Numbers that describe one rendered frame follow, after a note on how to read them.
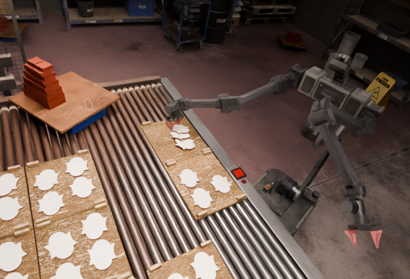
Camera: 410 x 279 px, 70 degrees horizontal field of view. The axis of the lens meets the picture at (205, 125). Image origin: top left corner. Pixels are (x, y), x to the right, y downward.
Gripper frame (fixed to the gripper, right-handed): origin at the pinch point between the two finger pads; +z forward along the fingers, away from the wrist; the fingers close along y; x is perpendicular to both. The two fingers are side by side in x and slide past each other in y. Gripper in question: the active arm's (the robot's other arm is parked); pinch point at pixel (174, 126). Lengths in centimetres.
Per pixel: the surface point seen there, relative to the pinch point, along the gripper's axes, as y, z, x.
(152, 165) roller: -36.2, 9.0, -10.3
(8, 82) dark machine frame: -52, -16, 111
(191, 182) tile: -33, 10, -38
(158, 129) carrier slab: -9.3, 1.4, 7.7
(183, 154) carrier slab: -16.2, 6.5, -20.2
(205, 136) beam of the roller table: 10.8, 5.5, -20.3
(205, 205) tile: -40, 13, -53
